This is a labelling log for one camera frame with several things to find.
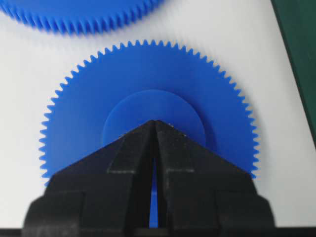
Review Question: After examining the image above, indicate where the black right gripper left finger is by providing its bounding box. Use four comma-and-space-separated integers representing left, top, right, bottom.
22, 121, 156, 237

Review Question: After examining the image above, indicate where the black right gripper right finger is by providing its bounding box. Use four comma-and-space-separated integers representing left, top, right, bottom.
156, 121, 275, 237

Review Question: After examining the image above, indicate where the small blue gear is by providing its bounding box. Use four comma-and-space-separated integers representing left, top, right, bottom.
41, 42, 256, 230

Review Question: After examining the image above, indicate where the large blue gear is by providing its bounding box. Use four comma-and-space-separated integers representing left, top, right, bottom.
0, 0, 162, 35

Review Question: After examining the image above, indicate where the white rectangular board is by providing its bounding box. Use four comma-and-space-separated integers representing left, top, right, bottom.
0, 0, 316, 228

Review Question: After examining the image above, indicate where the green table cloth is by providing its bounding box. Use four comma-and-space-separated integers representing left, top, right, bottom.
271, 0, 316, 140

